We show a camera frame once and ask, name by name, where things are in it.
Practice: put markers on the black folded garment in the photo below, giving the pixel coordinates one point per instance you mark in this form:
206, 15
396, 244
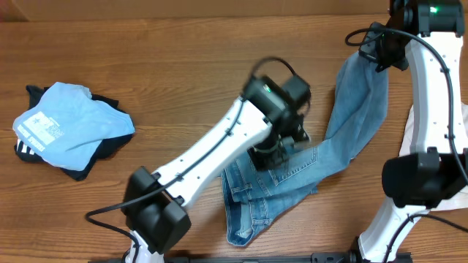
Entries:
106, 149

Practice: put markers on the blue denim jeans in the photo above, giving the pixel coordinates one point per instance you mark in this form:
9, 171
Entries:
253, 199

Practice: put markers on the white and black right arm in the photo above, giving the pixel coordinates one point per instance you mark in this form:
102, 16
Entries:
425, 37

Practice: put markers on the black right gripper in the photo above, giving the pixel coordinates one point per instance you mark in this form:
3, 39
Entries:
382, 51

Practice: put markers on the beige folded cloth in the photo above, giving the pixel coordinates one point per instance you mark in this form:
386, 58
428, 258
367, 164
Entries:
459, 200

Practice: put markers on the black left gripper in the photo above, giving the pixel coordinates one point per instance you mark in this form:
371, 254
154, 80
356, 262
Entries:
266, 158

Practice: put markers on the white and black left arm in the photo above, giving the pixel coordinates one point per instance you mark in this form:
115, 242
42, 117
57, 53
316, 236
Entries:
262, 123

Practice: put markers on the light blue printed t-shirt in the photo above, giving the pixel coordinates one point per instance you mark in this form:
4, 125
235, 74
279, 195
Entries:
66, 126

